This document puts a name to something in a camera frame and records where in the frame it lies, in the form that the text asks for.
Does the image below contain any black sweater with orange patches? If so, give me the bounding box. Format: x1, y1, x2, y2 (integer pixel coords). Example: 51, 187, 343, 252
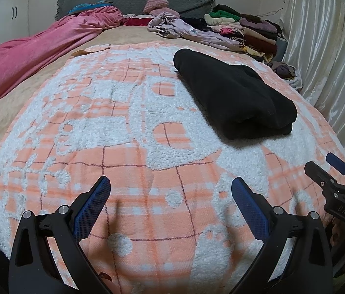
173, 48, 298, 140

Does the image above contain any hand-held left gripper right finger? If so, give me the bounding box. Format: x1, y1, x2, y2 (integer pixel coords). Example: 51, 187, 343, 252
231, 177, 333, 294

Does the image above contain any orange and white plaid blanket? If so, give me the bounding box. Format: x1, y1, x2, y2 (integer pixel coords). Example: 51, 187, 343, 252
0, 43, 345, 294

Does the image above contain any lilac crumpled garment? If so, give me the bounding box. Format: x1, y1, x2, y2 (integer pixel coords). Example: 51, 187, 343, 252
147, 12, 240, 51

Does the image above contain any white satin curtain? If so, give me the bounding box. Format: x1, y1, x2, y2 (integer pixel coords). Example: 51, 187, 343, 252
278, 0, 345, 172

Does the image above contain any white plastic bag of clothes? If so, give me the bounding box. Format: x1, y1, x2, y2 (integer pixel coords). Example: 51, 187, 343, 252
270, 61, 303, 90

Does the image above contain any blue cloth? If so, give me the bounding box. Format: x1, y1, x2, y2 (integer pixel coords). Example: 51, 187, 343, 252
67, 1, 113, 16

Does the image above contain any pile of folded clothes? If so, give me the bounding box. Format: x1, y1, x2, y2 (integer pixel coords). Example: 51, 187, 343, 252
180, 4, 287, 63

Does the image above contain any pink velvet quilt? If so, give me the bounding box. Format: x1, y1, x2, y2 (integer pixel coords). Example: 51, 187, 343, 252
0, 4, 123, 120

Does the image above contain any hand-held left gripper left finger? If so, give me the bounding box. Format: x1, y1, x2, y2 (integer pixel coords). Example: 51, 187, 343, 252
9, 175, 112, 294

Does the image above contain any beige plush bed sheet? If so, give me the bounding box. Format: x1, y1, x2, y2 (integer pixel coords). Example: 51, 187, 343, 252
0, 24, 161, 245

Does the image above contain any red cloth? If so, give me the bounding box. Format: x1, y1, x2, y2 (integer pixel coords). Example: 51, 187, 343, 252
123, 15, 151, 27

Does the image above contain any pink fluffy garment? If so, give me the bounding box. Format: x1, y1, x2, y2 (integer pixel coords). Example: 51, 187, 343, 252
143, 0, 169, 13
149, 7, 180, 17

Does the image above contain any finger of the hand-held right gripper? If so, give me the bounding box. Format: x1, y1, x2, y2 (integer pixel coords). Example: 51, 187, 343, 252
325, 153, 345, 179
304, 161, 345, 197

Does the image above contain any thin dark cable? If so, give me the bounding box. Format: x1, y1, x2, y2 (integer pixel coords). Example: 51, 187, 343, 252
258, 8, 283, 17

